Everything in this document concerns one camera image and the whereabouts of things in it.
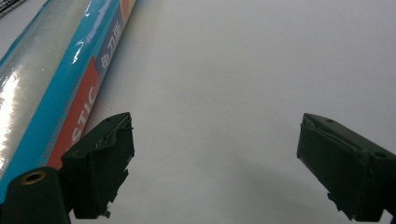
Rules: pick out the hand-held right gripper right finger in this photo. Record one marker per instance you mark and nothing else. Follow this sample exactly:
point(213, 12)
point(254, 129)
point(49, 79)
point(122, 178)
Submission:
point(351, 174)

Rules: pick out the blue plastic wrap box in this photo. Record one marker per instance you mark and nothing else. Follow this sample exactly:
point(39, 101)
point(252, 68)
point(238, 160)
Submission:
point(46, 87)

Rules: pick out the dark striped object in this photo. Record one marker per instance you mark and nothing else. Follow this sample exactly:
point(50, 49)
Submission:
point(7, 4)

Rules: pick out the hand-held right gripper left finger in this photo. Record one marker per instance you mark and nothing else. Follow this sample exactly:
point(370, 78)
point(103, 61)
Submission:
point(93, 168)

